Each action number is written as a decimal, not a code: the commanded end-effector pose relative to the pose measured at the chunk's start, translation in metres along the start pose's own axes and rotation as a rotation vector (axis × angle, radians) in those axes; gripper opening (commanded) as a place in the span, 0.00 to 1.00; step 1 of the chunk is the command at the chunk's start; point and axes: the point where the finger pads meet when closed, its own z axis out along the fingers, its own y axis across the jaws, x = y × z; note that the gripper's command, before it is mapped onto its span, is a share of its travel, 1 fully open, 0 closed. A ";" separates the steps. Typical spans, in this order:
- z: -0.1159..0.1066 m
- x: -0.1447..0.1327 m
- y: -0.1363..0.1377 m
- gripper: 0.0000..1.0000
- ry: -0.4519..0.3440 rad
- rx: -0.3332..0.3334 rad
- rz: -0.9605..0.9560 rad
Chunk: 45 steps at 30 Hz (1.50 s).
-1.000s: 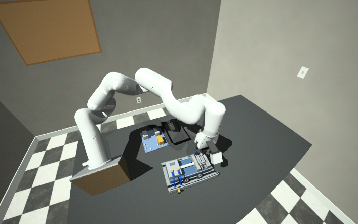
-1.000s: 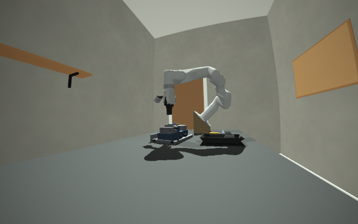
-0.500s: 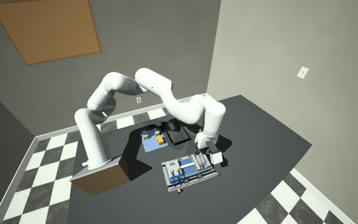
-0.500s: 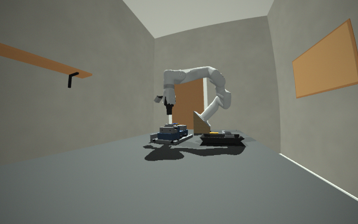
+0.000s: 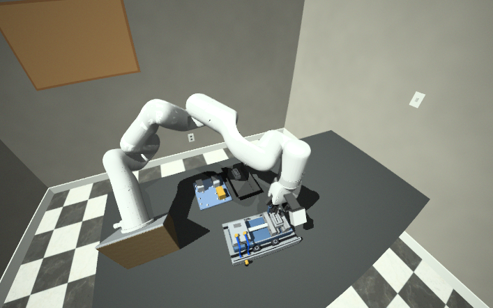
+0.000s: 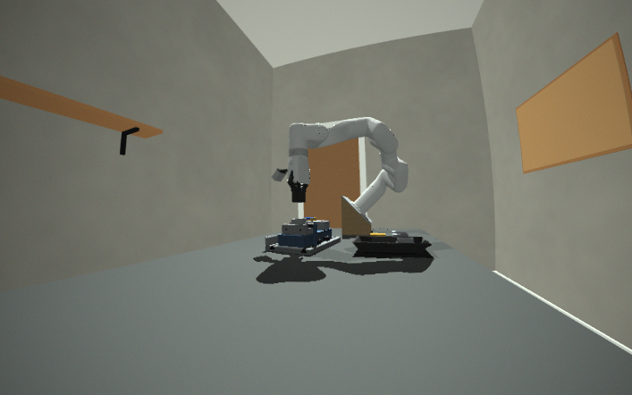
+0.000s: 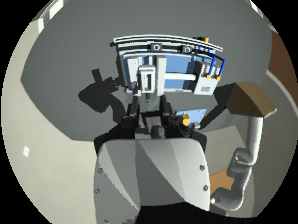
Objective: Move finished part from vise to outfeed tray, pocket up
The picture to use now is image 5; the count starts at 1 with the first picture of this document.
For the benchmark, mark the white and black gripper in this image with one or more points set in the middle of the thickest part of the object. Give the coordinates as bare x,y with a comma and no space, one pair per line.
276,193

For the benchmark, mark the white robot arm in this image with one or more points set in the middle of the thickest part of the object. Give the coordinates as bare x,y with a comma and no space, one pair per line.
140,143

